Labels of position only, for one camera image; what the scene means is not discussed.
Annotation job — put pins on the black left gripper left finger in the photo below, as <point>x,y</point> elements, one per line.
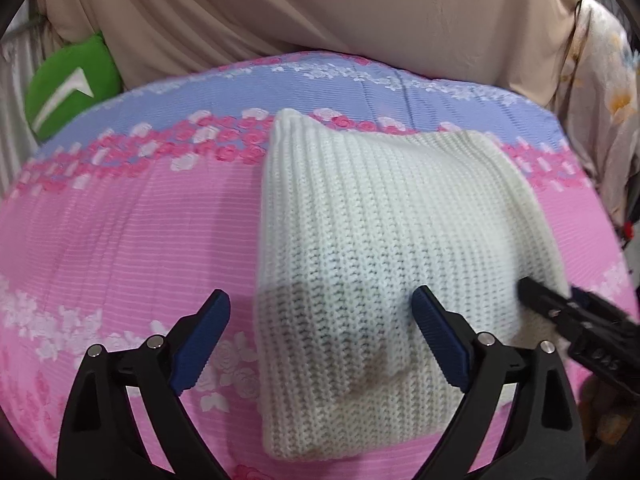
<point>99,437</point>

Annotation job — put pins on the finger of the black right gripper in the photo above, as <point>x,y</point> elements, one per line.
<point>598,306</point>
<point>560,311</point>

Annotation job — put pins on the white knitted sweater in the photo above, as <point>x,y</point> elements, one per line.
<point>352,224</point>

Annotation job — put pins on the pink floral bed sheet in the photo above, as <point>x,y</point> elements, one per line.
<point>134,213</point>

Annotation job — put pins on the floral patterned fabric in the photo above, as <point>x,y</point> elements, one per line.
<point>597,103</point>

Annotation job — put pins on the beige curtain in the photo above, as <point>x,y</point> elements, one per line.
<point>519,45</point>

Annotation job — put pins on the green plush pillow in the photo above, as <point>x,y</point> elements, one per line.
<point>74,79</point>

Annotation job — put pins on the silver satin curtain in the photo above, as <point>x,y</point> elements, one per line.
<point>21,55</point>

